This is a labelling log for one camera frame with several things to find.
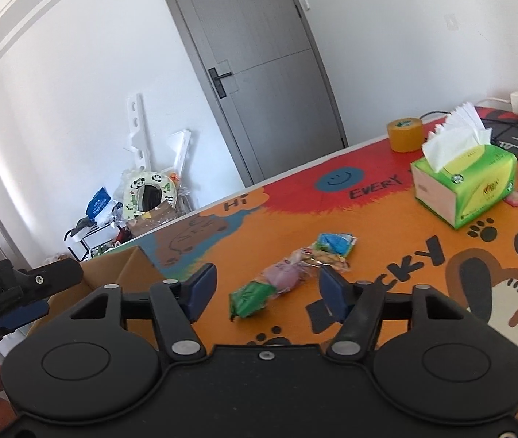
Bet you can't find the cardboard box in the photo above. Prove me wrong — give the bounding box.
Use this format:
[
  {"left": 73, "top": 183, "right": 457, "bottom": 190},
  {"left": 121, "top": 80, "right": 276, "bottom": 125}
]
[{"left": 27, "top": 246, "right": 166, "bottom": 336}]

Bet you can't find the blue yellow snack packet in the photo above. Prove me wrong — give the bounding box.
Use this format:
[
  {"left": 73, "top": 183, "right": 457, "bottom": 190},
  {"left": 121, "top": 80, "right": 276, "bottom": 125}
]
[{"left": 289, "top": 233, "right": 358, "bottom": 272}]

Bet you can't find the green wrapped snack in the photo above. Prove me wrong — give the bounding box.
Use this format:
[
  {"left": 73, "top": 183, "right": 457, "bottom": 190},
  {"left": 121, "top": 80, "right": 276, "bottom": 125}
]
[{"left": 228, "top": 280, "right": 277, "bottom": 321}]

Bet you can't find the pink wrapped snack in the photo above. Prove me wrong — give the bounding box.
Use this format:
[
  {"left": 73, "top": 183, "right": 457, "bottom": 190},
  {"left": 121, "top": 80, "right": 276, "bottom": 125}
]
[{"left": 260, "top": 258, "right": 309, "bottom": 295}]

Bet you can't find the colourful cartoon table mat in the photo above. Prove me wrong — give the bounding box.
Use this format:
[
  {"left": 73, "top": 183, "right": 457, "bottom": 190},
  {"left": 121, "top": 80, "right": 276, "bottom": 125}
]
[{"left": 81, "top": 106, "right": 518, "bottom": 436}]

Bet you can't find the black metal shoe rack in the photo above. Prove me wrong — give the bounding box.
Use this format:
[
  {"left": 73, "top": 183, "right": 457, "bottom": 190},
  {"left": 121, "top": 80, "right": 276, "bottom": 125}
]
[{"left": 63, "top": 218, "right": 120, "bottom": 262}]

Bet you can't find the blue plastic bag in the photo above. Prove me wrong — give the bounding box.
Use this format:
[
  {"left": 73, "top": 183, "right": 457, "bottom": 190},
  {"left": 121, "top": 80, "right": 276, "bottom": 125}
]
[{"left": 86, "top": 187, "right": 112, "bottom": 222}]

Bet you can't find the green tissue box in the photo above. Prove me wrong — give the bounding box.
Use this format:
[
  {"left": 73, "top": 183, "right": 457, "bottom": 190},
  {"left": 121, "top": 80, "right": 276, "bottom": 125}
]
[{"left": 410, "top": 103, "right": 517, "bottom": 230}]

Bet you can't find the yellow tape roll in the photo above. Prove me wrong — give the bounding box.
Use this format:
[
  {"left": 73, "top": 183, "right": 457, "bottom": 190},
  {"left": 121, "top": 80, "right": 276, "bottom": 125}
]
[{"left": 387, "top": 118, "right": 425, "bottom": 153}]

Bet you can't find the grey door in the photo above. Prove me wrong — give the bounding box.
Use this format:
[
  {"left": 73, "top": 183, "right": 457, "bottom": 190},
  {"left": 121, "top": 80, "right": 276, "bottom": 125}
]
[{"left": 166, "top": 0, "right": 347, "bottom": 186}]

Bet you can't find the panda print cushion ring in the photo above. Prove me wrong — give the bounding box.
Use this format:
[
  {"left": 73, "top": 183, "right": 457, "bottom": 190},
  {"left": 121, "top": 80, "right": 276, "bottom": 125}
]
[{"left": 121, "top": 170, "right": 181, "bottom": 223}]

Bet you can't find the white plastic bracket board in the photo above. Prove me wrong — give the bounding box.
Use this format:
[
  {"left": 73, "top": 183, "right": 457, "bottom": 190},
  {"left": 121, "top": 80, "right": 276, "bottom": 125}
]
[{"left": 127, "top": 93, "right": 151, "bottom": 171}]

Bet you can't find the black door handle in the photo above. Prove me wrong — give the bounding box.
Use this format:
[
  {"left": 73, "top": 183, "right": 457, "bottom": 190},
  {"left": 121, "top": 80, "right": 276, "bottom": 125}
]
[{"left": 208, "top": 67, "right": 233, "bottom": 99}]

